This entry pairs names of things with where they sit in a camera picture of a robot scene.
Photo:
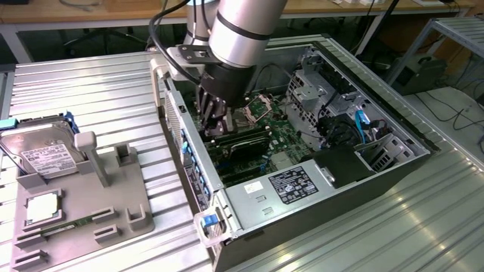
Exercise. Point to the black box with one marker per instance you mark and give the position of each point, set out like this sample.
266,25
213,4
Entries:
423,73

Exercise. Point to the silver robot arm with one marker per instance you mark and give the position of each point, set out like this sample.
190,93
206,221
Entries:
242,31

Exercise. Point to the hard disk with blue caddy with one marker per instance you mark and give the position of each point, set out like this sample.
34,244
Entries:
34,147

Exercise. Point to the metal drive cage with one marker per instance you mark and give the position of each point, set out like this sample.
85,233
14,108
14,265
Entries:
314,88

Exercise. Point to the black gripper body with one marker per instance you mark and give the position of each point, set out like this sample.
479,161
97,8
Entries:
229,82

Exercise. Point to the open PC case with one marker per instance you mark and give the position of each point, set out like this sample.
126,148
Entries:
378,181

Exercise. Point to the blue case latch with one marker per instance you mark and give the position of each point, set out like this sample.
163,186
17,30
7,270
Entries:
210,221

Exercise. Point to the blue slot retainer clip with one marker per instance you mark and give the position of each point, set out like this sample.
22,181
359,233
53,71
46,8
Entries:
197,170
202,180
194,161
185,147
206,190

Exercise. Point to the grey plastic parts rack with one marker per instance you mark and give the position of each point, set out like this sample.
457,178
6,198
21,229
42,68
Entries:
83,226

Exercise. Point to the silver chipset heatsink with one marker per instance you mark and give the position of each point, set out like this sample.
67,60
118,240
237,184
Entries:
286,161

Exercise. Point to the metal slat shelf frame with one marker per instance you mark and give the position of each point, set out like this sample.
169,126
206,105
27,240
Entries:
465,31

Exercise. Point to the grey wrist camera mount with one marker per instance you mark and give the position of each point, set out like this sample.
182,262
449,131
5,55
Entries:
182,61

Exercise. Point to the wooden desk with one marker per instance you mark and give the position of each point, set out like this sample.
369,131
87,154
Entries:
114,11

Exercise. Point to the green RAM stick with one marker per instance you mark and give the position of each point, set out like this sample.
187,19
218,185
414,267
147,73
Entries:
73,224

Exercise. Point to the graphics card with metal bracket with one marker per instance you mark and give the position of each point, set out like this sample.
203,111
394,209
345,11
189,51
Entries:
247,148

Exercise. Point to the silver CPU chip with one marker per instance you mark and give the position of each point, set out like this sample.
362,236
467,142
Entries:
43,208

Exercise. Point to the green motherboard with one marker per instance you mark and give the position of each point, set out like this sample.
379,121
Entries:
283,133

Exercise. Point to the metal disk bay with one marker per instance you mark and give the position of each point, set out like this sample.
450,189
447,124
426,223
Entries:
397,153

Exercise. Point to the metal CPU socket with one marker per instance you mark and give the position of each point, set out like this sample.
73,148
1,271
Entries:
261,107

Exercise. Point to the black plastic air shroud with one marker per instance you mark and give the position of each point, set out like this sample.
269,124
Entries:
341,167

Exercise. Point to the grey power supply unit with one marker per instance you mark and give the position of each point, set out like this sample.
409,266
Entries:
258,201

